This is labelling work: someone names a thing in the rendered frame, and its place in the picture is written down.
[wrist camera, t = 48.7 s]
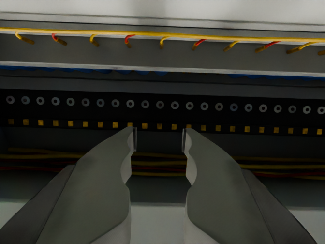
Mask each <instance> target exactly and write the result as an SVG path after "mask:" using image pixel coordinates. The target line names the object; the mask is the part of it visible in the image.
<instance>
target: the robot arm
mask: <svg viewBox="0 0 325 244"><path fill-rule="evenodd" d="M136 144H137V127H133V126H129V127H126V128H124V129H122V130H121V131H119V132H118V133H116V134H114V135H113V136H111V137H109V138H108V139H106V140H104V141H103V142H101V143H100V144H98V145H97V146H95V147H94V148H92V149H91V150H90V151H88V152H87V153H86V154H85V155H83V156H82V157H81V158H80V159H79V160H78V161H77V162H76V163H75V164H74V165H67V166H66V167H65V168H64V169H62V170H61V171H60V172H59V173H58V174H57V175H56V176H55V177H54V178H53V179H52V180H51V181H50V182H49V183H48V184H46V185H45V186H44V187H43V188H42V189H41V190H40V191H39V192H38V193H37V194H36V195H35V196H34V197H33V198H32V199H30V200H29V201H28V202H27V203H26V204H25V205H24V206H23V207H22V208H21V209H20V210H19V211H18V212H17V213H16V214H15V215H14V216H12V217H11V218H10V219H9V220H8V222H7V223H6V224H5V225H4V226H3V227H2V228H1V229H0V244H129V243H130V240H131V219H132V218H131V203H130V191H129V189H128V187H127V186H126V184H125V183H126V182H127V180H128V179H129V178H130V176H131V174H132V169H131V155H132V154H133V153H134V151H136ZM182 152H183V153H185V155H186V156H187V158H188V160H187V168H186V177H187V179H188V180H189V182H190V183H191V187H190V189H189V190H188V192H187V198H186V206H185V214H184V244H317V242H316V241H315V240H314V238H313V237H312V236H311V235H310V234H309V232H308V231H307V230H306V229H305V228H304V227H303V225H302V224H301V223H300V222H299V221H298V220H297V219H296V218H295V217H294V216H293V215H292V214H291V213H290V211H289V210H288V209H287V208H286V207H285V206H284V205H283V204H282V203H281V202H280V201H279V200H278V199H277V198H276V197H275V196H274V195H273V194H272V193H271V192H270V190H269V189H268V188H267V187H266V186H265V185H264V184H263V183H262V182H261V181H260V180H259V179H258V178H257V177H256V176H255V175H254V174H253V173H252V172H251V171H250V170H249V169H243V168H242V167H241V166H240V165H239V164H238V163H237V162H236V161H235V160H234V159H233V158H232V157H231V156H230V155H229V154H228V153H227V152H225V151H224V150H223V149H222V148H220V147H219V146H217V145H216V144H215V143H213V142H212V141H210V140H209V139H207V138H206V137H204V136H203V135H201V134H200V133H198V132H197V131H195V130H194V129H192V128H186V129H183V132H182Z"/></svg>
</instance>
